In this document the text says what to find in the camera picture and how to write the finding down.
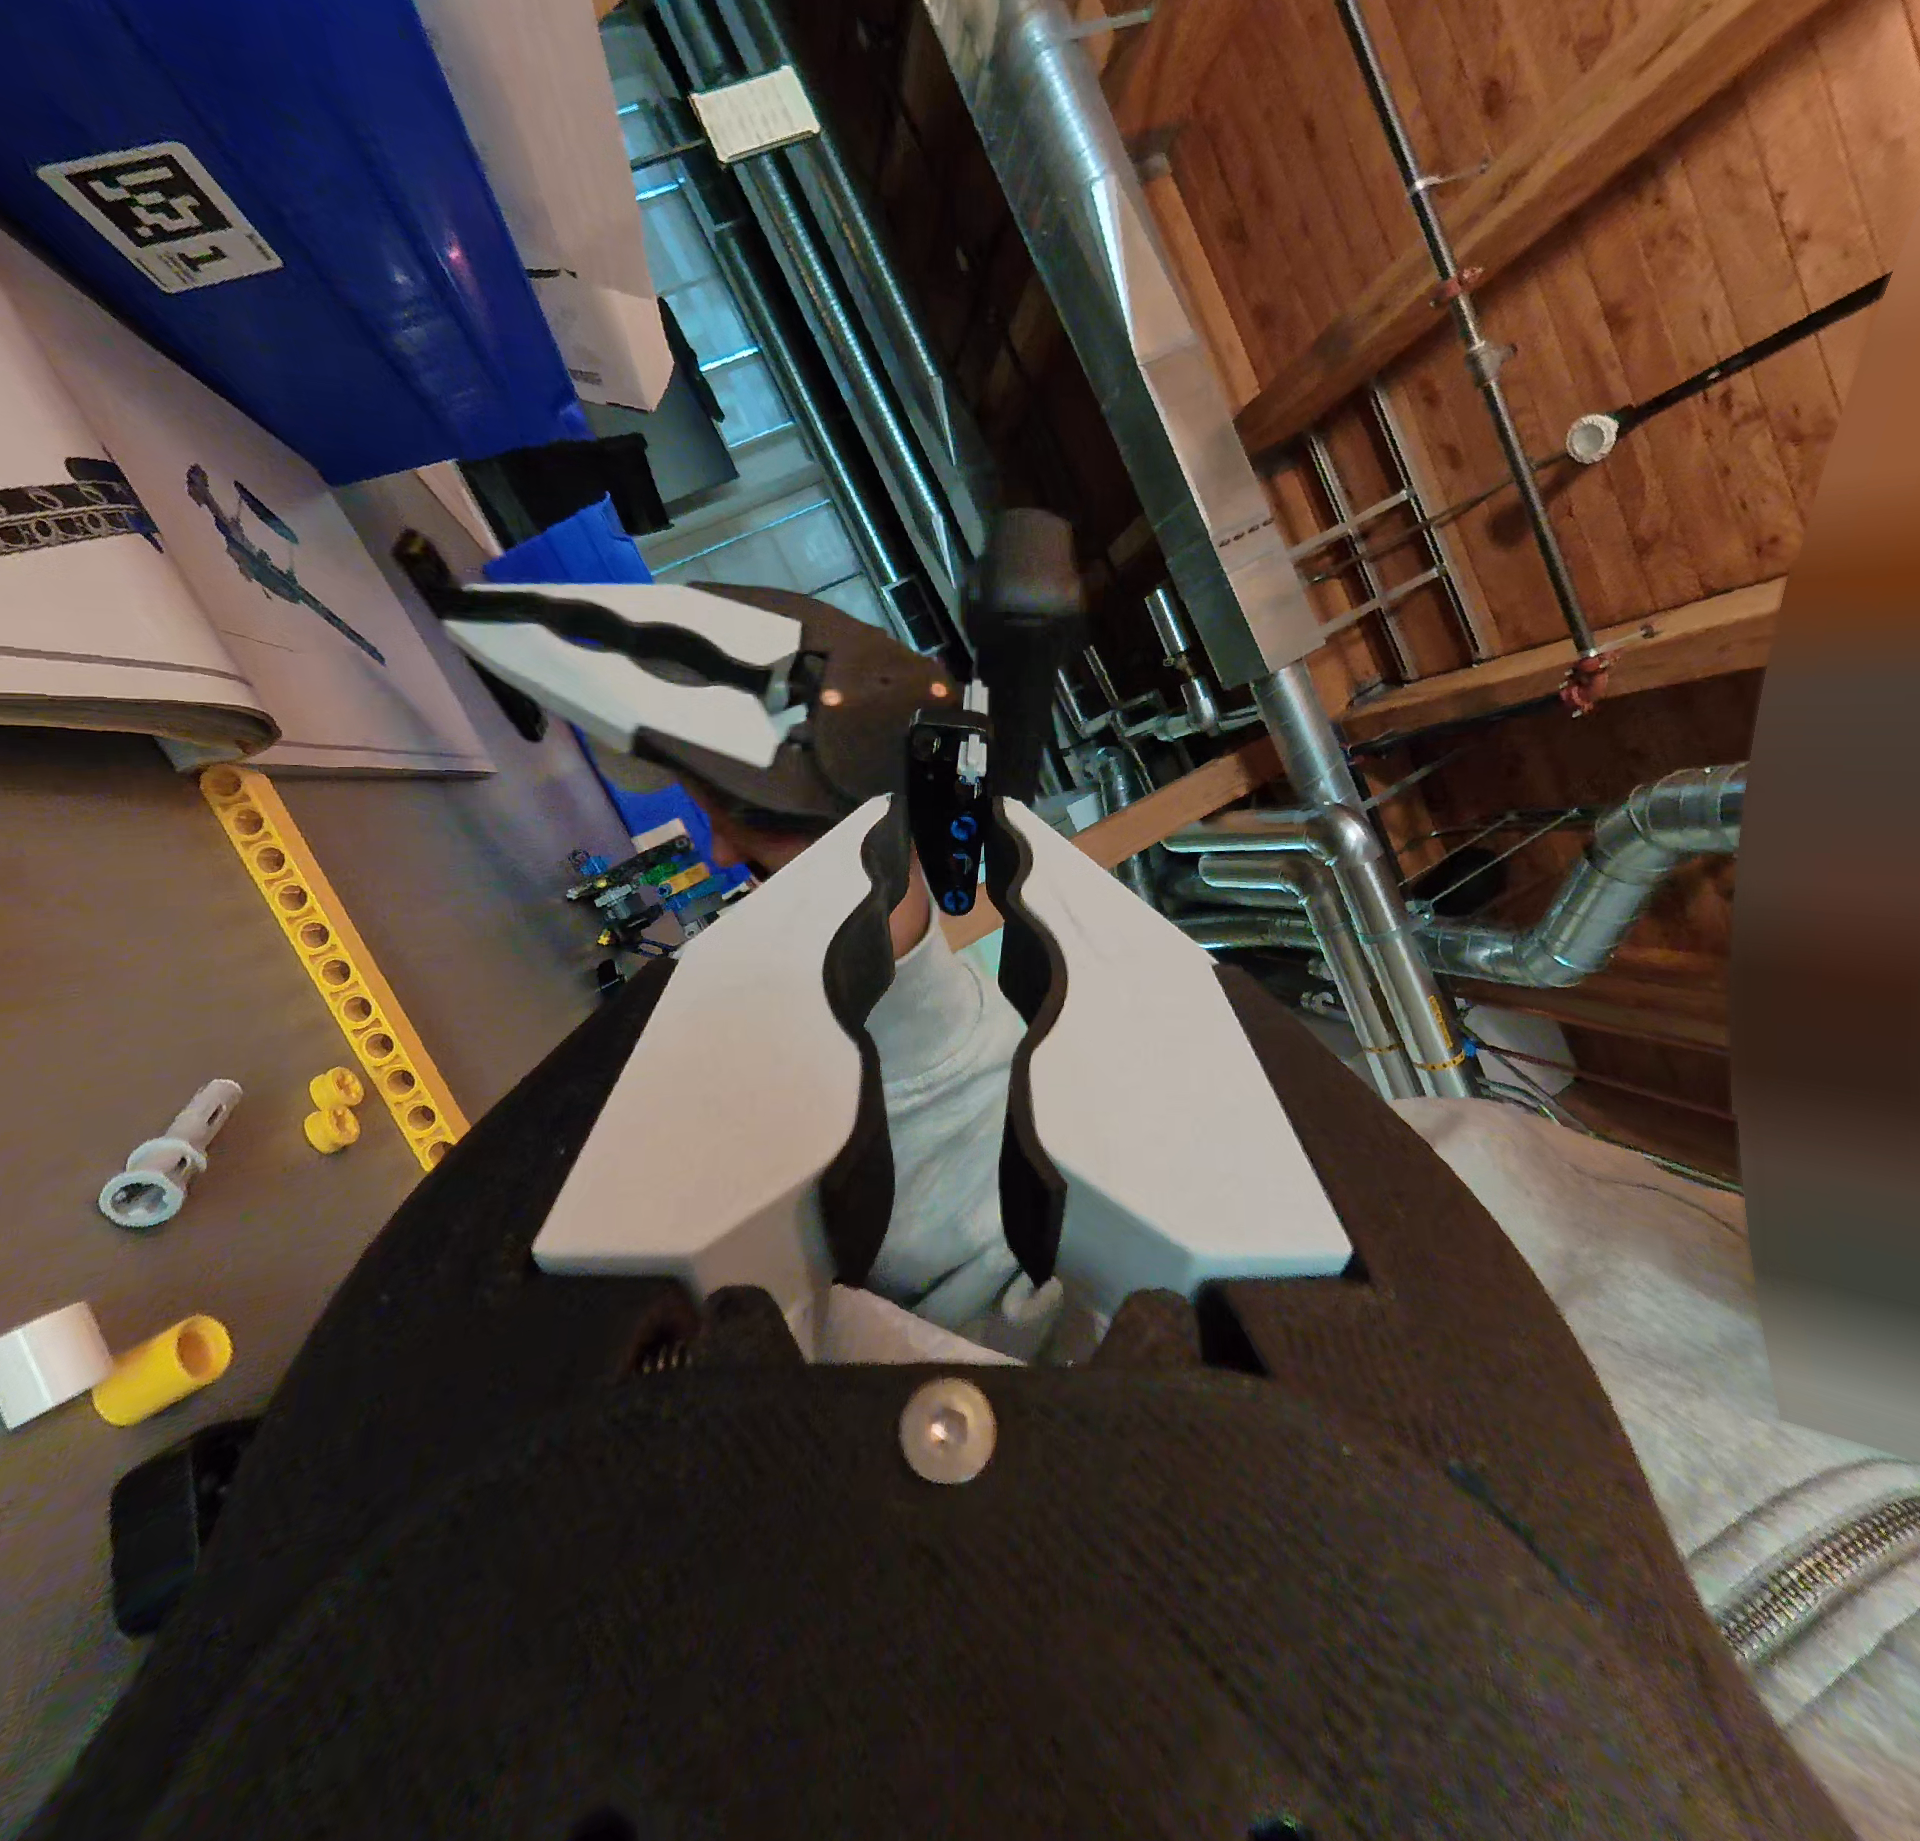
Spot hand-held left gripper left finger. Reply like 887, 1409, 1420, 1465
532, 795, 914, 1295

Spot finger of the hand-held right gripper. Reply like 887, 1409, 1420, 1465
438, 601, 811, 791
446, 579, 803, 681

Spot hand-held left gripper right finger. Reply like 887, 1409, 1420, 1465
981, 798, 1363, 1324

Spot black lego beam blue pins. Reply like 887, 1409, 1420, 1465
903, 687, 996, 921

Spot person's right forearm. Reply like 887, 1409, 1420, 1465
875, 872, 1070, 1337

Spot pile of mixed lego pieces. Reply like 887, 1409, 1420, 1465
562, 829, 721, 972

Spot long yellow lego beam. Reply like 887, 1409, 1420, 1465
198, 765, 469, 1170

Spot lego instruction booklet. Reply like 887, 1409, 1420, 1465
0, 228, 497, 778

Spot white grey lego connector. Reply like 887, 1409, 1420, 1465
95, 1079, 246, 1231

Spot yellow lego cylinder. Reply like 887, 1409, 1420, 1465
92, 1317, 233, 1427

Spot white lego cylinder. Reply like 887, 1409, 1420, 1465
0, 1304, 114, 1430

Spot small blue bin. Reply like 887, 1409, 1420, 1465
562, 498, 714, 860

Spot black case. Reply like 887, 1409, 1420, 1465
456, 430, 670, 540

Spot grey horizontal metal pipe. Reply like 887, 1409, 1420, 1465
1154, 806, 1411, 959

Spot person's grey sweatshirt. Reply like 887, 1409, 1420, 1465
1380, 1091, 1920, 1841

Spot white paper sign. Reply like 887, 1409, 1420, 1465
685, 67, 824, 165

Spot white cardboard box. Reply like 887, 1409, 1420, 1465
374, 0, 677, 409

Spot large blue bin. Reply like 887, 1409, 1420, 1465
0, 0, 593, 483

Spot black rounded block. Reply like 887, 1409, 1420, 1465
107, 1419, 264, 1641

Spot metal sprinkler pipe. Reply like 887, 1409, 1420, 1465
1303, 0, 1613, 719

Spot vertical round metal duct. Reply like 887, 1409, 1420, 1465
1252, 662, 1479, 1100

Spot rectangular metal air duct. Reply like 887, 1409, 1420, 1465
884, 0, 1330, 672

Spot silver spiral elbow duct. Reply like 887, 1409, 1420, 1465
1409, 765, 1749, 991

